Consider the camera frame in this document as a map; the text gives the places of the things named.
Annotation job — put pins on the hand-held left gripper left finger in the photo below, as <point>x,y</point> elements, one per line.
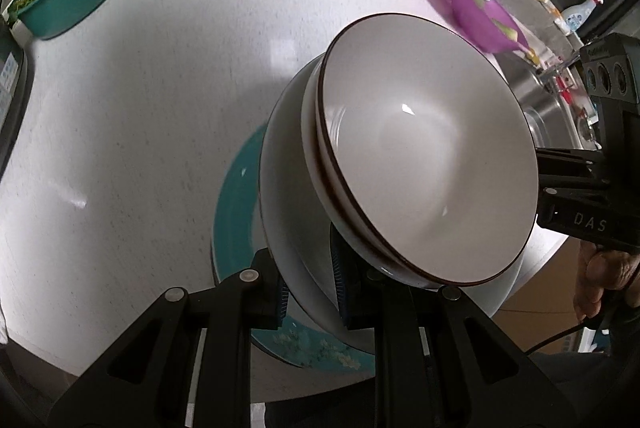
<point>282,303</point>

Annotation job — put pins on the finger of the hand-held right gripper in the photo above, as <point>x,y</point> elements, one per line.
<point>570,162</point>
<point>552,208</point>

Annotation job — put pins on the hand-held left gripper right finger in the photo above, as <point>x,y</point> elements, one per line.
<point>340,278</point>

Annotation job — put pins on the large teal floral plate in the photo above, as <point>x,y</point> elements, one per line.
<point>235,218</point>

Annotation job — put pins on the large white bowl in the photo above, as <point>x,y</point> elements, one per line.
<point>285,188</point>

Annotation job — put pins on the cream patterned bowl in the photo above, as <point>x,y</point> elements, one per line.
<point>311,147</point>

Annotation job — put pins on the small white bowl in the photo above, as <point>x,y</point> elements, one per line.
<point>425,147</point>

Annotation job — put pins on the person's right hand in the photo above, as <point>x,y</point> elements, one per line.
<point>605,278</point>

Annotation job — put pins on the red and white sink holder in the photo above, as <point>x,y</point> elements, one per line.
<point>565,91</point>

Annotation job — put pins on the brown cabinet front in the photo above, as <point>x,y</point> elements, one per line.
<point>545,288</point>

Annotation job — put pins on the stainless steel sink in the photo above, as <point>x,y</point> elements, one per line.
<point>530,92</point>

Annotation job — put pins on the chrome faucet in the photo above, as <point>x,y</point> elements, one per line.
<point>557,66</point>

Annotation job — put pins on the white spray bottle red trigger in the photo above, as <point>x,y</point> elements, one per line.
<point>580,10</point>

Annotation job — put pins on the purple plastic basin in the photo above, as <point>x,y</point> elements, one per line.
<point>480,22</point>

